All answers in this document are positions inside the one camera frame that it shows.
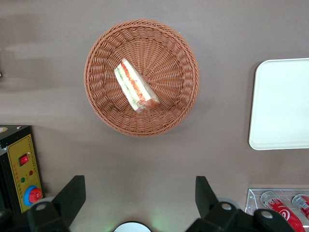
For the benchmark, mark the brown woven round basket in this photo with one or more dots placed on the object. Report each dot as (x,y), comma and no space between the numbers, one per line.
(169,72)

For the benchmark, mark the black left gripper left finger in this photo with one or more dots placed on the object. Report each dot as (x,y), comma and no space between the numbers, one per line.
(65,200)

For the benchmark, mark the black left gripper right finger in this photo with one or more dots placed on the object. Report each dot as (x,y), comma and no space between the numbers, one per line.
(207,203)

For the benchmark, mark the plastic-wrapped triangle sandwich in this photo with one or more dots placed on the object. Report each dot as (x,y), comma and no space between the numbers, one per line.
(134,84)

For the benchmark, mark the red rocker power switch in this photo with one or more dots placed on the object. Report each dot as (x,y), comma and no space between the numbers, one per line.
(23,160)

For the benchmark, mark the white rectangular plastic tray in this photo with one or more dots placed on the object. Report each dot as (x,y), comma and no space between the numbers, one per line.
(282,104)

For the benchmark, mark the black control box yellow panel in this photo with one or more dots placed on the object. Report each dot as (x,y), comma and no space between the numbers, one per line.
(14,145)

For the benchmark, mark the clear acrylic box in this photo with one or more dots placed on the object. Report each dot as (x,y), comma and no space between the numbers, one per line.
(252,200)

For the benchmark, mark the red soda can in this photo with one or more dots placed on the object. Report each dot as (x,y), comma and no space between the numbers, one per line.
(282,209)
(303,204)

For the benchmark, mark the white round disc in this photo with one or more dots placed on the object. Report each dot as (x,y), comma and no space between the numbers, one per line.
(131,227)

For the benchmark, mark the small red indicator light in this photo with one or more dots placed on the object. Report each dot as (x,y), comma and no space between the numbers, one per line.
(31,173)

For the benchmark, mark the small green push button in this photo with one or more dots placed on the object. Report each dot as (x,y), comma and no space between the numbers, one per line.
(23,180)

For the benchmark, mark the red emergency stop button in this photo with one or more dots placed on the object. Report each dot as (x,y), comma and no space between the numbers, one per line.
(35,195)

